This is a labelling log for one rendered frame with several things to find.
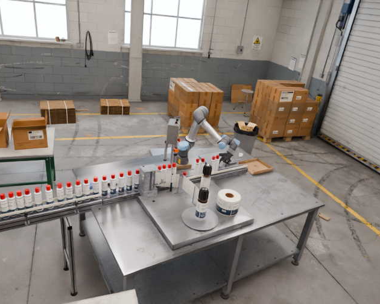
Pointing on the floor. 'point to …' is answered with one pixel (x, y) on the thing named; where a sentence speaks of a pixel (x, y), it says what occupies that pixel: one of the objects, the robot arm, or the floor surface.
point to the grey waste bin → (245, 142)
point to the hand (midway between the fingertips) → (218, 167)
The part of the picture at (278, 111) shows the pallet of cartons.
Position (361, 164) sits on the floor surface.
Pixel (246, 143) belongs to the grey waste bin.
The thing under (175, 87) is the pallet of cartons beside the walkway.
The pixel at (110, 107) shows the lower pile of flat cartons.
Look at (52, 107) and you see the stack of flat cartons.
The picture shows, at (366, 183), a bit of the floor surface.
